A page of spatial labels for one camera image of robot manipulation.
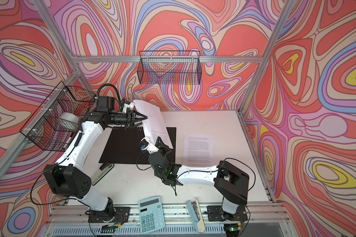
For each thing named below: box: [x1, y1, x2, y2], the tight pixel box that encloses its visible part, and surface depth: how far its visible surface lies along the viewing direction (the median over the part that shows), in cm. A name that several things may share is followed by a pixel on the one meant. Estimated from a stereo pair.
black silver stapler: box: [91, 162, 115, 186], surface depth 88 cm
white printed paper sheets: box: [182, 134, 215, 168], surface depth 100 cm
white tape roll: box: [58, 112, 83, 124], surface depth 75 cm
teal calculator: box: [137, 196, 166, 235], surface depth 73 cm
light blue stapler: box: [185, 197, 206, 234], surface depth 72 cm
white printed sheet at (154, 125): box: [132, 99, 174, 150], surface depth 77 cm
